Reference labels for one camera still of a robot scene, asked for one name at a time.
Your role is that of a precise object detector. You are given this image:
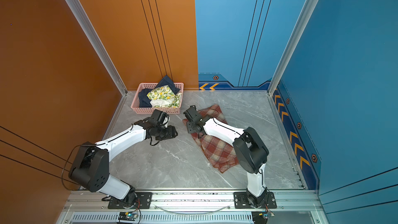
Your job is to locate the red plaid skirt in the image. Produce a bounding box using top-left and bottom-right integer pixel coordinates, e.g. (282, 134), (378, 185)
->
(191, 104), (239, 173)

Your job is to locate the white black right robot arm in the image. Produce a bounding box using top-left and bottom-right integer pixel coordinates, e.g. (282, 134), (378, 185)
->
(184, 112), (269, 208)

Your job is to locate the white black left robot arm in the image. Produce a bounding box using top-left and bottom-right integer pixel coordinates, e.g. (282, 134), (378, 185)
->
(68, 118), (178, 208)

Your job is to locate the dark navy skirt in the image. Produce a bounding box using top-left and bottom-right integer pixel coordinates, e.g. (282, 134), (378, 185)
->
(138, 76), (180, 107)

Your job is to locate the lemon print skirt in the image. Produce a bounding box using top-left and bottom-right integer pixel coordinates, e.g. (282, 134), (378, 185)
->
(147, 85), (182, 108)

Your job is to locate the pink perforated plastic basket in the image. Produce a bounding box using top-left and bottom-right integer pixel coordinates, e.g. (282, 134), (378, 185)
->
(131, 83), (184, 115)

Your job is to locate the green circuit board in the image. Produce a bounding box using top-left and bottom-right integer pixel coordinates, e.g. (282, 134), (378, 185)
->
(118, 212), (140, 224)

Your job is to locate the right circuit board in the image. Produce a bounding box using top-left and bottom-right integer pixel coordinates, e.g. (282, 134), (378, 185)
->
(251, 211), (275, 224)

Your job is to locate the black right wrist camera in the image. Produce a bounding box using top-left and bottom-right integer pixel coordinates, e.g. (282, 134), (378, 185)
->
(183, 105), (201, 122)

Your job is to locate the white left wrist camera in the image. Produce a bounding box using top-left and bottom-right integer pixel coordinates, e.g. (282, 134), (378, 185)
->
(150, 110), (170, 126)

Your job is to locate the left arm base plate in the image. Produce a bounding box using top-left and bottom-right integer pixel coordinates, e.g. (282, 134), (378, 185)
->
(107, 192), (153, 210)

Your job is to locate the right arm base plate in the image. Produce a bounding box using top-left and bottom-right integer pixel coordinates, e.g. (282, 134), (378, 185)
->
(233, 191), (277, 209)

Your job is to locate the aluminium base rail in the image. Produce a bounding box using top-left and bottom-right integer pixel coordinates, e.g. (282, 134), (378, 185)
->
(57, 189), (329, 224)

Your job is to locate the aluminium left corner post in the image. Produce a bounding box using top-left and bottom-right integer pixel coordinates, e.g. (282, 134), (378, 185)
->
(65, 0), (128, 96)

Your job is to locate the aluminium corner post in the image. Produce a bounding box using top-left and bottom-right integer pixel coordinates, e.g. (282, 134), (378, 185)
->
(267, 0), (319, 96)
(65, 0), (128, 96)

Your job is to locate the aluminium right corner post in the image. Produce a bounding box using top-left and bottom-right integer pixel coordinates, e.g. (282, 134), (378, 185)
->
(267, 0), (319, 96)

